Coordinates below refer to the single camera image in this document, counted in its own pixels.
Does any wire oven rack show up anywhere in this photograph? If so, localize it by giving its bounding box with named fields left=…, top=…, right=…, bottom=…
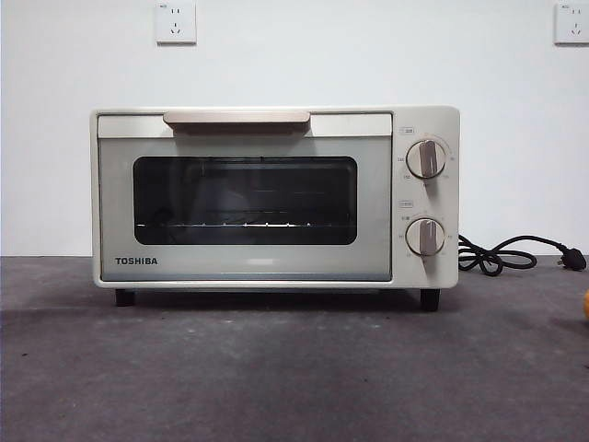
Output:
left=135, top=209, right=358, bottom=230

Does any black power cable with plug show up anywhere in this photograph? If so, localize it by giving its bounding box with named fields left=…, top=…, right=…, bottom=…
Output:
left=457, top=235, right=589, bottom=277

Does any oven door with beige handle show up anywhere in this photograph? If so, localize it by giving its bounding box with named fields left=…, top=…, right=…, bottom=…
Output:
left=97, top=110, right=394, bottom=283

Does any cream Toshiba toaster oven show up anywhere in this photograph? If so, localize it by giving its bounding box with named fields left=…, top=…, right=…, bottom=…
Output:
left=89, top=104, right=460, bottom=310

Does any white wall socket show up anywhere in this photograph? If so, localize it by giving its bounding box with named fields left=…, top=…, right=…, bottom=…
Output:
left=155, top=3, right=197, bottom=46
left=553, top=3, right=589, bottom=46

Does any cream oven knob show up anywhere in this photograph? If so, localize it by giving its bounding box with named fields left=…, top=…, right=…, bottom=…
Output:
left=406, top=216, right=446, bottom=257
left=407, top=140, right=447, bottom=180

